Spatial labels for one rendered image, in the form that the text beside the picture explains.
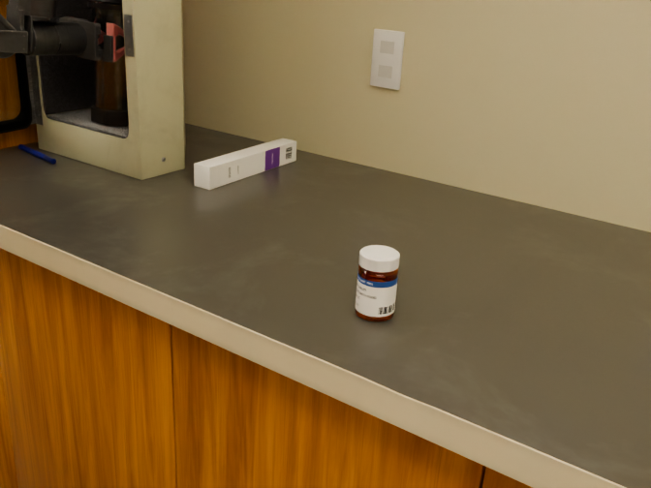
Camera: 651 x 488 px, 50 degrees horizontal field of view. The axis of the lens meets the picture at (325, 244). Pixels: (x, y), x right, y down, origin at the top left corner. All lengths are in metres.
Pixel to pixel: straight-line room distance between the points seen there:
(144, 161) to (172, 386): 0.49
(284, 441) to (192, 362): 0.17
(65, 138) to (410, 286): 0.84
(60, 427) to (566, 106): 1.05
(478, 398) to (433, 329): 0.14
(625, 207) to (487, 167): 0.26
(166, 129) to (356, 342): 0.71
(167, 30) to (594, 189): 0.82
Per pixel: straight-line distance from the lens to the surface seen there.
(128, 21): 1.30
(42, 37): 1.32
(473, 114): 1.40
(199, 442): 1.02
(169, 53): 1.35
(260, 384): 0.88
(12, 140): 1.62
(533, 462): 0.69
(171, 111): 1.37
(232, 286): 0.92
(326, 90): 1.56
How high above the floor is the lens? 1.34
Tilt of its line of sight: 22 degrees down
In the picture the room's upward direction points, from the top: 3 degrees clockwise
